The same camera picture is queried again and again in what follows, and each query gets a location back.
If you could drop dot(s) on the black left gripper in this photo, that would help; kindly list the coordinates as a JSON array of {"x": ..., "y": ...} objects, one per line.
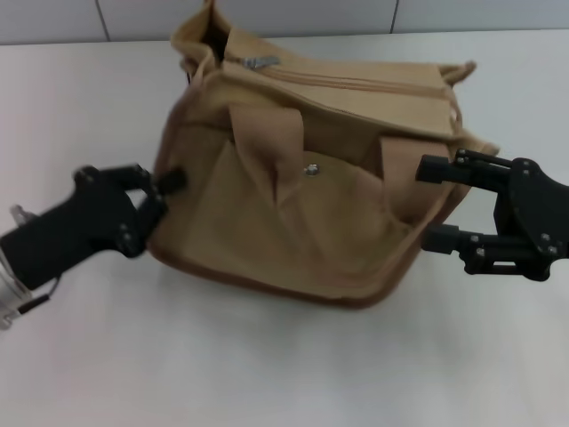
[{"x": 80, "y": 222}]

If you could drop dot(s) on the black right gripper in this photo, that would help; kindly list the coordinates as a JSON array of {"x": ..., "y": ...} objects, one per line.
[{"x": 533, "y": 209}]

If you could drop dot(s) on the khaki canvas food bag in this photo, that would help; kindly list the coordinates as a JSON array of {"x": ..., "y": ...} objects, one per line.
[{"x": 289, "y": 231}]

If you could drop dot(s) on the silver zipper pull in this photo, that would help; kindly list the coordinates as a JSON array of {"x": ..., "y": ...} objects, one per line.
[{"x": 260, "y": 62}]

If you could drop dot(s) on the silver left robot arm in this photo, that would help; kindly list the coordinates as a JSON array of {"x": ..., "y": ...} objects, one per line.
[{"x": 9, "y": 289}]

